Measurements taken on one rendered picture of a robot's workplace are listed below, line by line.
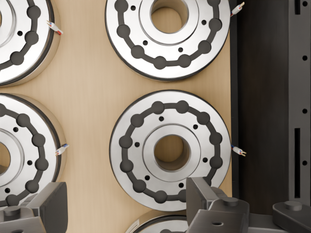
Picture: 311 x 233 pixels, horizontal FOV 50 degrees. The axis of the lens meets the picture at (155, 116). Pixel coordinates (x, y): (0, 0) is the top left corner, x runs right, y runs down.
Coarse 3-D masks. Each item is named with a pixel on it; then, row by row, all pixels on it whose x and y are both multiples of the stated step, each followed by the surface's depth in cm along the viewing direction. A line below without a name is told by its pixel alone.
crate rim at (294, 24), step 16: (288, 0) 20; (304, 0) 20; (288, 16) 20; (304, 16) 20; (288, 32) 20; (304, 32) 20; (288, 48) 21; (304, 48) 21; (288, 64) 21; (304, 64) 21; (288, 80) 21; (304, 80) 21; (288, 96) 21; (304, 96) 21; (288, 112) 21; (304, 112) 21; (288, 128) 21; (304, 128) 21; (288, 144) 21; (304, 144) 21; (288, 160) 21; (304, 160) 21; (288, 176) 21; (304, 176) 21; (288, 192) 21; (304, 192) 21
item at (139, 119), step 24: (168, 96) 27; (192, 96) 27; (120, 120) 27; (144, 120) 27; (168, 120) 27; (192, 120) 27; (216, 120) 28; (120, 144) 28; (216, 144) 28; (120, 168) 28; (144, 168) 27; (216, 168) 28; (144, 192) 28; (168, 192) 28
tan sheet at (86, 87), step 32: (64, 0) 29; (96, 0) 29; (64, 32) 29; (96, 32) 30; (64, 64) 30; (96, 64) 30; (224, 64) 30; (32, 96) 30; (64, 96) 30; (96, 96) 30; (128, 96) 30; (224, 96) 31; (64, 128) 30; (96, 128) 30; (0, 160) 30; (96, 160) 30; (96, 192) 31; (224, 192) 31; (96, 224) 31; (128, 224) 31
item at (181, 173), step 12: (156, 132) 27; (168, 132) 27; (180, 132) 27; (192, 132) 27; (144, 144) 27; (192, 144) 27; (144, 156) 27; (192, 156) 27; (156, 168) 27; (180, 168) 27; (192, 168) 27; (168, 180) 27; (180, 180) 27
